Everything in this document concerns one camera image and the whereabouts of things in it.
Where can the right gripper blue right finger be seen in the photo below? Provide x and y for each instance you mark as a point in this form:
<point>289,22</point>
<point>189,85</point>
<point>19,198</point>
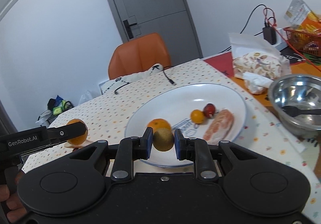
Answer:
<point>197,151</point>

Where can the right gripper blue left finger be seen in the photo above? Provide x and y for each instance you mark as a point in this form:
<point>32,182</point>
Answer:
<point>129,150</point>

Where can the small yellow citrus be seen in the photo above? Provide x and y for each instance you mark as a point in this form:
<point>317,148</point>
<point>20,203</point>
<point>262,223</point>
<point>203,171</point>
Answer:
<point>197,116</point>

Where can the kiwi fruit front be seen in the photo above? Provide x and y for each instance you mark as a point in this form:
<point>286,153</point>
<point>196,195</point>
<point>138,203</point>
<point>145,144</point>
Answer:
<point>163,139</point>

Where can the large orange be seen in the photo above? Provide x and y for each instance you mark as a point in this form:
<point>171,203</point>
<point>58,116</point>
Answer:
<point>81,138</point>
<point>157,124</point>

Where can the red cherry tomato front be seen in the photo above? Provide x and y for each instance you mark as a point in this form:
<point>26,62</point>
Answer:
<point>209,110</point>

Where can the person's left hand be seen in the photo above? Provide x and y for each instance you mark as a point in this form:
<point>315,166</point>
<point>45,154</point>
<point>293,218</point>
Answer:
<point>14,204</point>

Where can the floral patterned tablecloth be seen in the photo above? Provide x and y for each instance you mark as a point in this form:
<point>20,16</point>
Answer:
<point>107,116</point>

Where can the white plate with blue rim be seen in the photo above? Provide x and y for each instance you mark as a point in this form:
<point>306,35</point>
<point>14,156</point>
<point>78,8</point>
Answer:
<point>176,105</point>

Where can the black rack with clutter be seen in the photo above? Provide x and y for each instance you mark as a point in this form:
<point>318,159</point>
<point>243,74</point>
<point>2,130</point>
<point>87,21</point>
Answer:
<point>55,107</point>

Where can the white cushion with black letters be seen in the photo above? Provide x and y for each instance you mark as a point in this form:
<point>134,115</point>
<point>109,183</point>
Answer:
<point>127,79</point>

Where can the clear plastic bag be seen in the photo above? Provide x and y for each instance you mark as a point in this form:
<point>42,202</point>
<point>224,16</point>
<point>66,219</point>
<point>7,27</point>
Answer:
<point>87,96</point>

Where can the white framed board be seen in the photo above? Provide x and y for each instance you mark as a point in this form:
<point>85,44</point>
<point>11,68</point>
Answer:
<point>104,86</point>

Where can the crumpled white tissue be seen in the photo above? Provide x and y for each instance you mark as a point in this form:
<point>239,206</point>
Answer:
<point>255,83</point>

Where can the orange chair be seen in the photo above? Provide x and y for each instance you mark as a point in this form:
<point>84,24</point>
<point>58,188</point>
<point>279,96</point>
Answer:
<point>138,55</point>

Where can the black spoon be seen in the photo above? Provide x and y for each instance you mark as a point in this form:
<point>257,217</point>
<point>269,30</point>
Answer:
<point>294,111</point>

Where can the nougat candy bag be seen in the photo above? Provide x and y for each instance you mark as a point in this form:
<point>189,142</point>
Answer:
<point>256,55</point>

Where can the stainless steel bowl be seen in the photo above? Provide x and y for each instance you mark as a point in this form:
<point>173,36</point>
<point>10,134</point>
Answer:
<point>303,92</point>

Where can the red orange table mat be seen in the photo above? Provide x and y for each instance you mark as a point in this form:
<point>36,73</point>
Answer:
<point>300,64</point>

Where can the black power adapter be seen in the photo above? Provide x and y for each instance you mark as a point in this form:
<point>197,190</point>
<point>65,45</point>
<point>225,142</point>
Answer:
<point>269,34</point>

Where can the grey door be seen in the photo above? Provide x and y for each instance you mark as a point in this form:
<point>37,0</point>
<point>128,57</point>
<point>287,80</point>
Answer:
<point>171,19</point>

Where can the yellow snack pouch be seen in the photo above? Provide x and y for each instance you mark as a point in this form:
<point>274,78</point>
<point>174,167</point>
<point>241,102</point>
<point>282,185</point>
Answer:
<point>301,17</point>

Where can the black charging cable straight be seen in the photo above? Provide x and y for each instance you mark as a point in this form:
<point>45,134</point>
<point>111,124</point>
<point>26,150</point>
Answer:
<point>169,79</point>

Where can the black door handle lock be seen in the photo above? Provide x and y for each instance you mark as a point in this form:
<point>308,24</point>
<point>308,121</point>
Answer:
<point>128,28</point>

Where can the orange wire basket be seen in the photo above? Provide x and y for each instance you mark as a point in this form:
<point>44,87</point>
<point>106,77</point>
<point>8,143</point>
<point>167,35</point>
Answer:
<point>304,41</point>

